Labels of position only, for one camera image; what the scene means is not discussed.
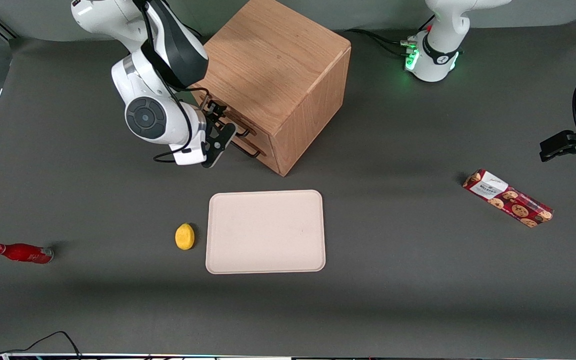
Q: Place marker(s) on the red bottle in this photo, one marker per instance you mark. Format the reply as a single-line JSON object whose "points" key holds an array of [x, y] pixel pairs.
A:
{"points": [[23, 253]]}

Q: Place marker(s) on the yellow lemon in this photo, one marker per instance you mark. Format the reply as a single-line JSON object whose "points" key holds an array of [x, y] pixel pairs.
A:
{"points": [[184, 237]]}

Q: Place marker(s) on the wooden drawer cabinet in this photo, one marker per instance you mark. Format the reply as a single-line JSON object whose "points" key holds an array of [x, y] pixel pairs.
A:
{"points": [[273, 55]]}

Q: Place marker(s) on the beige rectangular tray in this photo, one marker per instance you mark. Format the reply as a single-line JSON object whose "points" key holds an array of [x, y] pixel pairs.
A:
{"points": [[265, 232]]}

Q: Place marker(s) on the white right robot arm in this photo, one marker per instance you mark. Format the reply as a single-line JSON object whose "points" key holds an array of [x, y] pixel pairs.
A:
{"points": [[128, 85]]}

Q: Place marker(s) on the red tartan cookie box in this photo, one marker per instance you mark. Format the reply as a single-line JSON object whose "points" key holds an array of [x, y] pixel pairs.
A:
{"points": [[510, 200]]}

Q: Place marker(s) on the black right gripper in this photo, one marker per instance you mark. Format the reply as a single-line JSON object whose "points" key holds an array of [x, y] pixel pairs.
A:
{"points": [[211, 111]]}

